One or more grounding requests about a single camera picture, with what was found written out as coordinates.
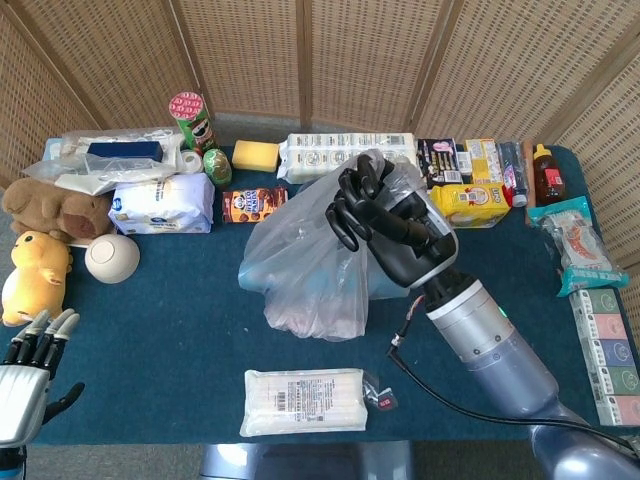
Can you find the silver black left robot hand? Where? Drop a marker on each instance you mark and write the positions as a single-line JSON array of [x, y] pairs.
[[20, 395]]

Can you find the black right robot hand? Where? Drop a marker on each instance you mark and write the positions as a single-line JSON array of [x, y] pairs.
[[400, 235]]

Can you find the clear plastic shopping bag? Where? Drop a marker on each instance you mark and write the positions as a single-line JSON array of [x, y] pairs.
[[300, 235]]

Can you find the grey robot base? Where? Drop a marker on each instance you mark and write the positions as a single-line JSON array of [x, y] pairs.
[[305, 462]]

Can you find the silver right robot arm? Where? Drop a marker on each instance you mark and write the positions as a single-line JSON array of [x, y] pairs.
[[500, 355]]

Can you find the blue trash bag roll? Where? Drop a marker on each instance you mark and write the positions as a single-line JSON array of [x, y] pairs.
[[252, 277]]

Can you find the crumpled clear plastic bag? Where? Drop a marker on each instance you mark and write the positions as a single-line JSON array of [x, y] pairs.
[[100, 170]]

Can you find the yellow Lipton pack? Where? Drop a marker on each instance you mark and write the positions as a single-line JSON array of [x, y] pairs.
[[470, 205]]

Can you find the dark snack packet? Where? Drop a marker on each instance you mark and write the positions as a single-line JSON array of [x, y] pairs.
[[440, 160]]

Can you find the yellow white cracker box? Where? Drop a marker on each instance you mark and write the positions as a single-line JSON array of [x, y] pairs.
[[482, 160]]

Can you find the long white yellow sponge pack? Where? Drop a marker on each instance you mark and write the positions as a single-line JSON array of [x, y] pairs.
[[320, 155]]

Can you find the yellow plush animal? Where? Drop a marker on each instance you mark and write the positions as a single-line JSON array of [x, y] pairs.
[[35, 280]]

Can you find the pink wet wipes pack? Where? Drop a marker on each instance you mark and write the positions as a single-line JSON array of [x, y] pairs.
[[320, 320]]

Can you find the dark tube with white cap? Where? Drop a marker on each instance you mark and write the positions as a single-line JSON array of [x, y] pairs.
[[512, 172]]

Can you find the wooden stick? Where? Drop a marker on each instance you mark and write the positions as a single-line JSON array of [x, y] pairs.
[[529, 165]]

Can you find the brown Hello Panda box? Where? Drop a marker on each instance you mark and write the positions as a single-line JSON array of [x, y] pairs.
[[255, 205]]

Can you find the honey bottle red label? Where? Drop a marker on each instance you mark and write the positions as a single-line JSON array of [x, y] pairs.
[[547, 177]]

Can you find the small clear sachet red label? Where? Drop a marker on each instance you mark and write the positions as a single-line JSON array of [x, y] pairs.
[[382, 395]]

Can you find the yellow sponge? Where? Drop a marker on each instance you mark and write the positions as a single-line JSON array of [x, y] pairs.
[[255, 156]]

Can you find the teal snack pack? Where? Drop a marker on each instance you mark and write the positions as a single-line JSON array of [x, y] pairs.
[[580, 245]]

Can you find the brown capybara plush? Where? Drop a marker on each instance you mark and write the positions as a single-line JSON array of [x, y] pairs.
[[55, 210]]

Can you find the white sticks pack with barcode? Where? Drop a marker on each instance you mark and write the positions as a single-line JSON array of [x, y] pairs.
[[305, 402]]

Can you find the white tape roll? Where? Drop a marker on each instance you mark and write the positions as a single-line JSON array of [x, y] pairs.
[[191, 161]]

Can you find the green Pringles can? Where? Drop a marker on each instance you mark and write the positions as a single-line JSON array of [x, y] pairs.
[[197, 127]]

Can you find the blue white tissue pack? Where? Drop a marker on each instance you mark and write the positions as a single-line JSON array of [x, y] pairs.
[[160, 205]]

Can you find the multicolour boxes row pack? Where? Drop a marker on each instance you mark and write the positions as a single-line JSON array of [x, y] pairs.
[[607, 355]]

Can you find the dark blue box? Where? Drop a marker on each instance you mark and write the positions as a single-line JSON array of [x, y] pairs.
[[125, 150]]

